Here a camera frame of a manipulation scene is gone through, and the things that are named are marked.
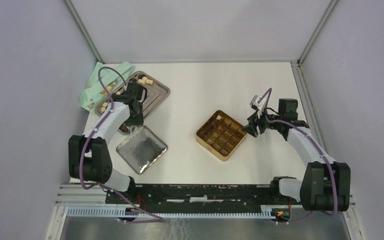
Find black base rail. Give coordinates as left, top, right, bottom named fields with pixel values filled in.
left=105, top=183, right=292, bottom=215

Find green patterned cloth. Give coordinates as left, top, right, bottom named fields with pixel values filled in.
left=79, top=61, right=135, bottom=114

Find silver box lid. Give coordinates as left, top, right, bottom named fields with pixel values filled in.
left=116, top=125, right=168, bottom=175

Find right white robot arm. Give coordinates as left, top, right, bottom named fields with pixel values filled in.
left=243, top=95, right=351, bottom=214

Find gold chocolate box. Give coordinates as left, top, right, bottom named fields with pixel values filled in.
left=196, top=110, right=247, bottom=162

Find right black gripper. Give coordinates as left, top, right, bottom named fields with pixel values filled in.
left=241, top=106, right=282, bottom=138

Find steel serving tongs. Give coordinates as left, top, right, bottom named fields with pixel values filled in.
left=129, top=125, right=137, bottom=140

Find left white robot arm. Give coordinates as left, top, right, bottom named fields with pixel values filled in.
left=68, top=83, right=148, bottom=204

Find steel chocolate tray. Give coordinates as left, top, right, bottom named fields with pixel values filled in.
left=95, top=71, right=170, bottom=135

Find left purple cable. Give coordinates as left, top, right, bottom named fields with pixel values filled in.
left=79, top=66, right=164, bottom=224

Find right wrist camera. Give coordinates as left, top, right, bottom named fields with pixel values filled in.
left=250, top=95, right=267, bottom=118

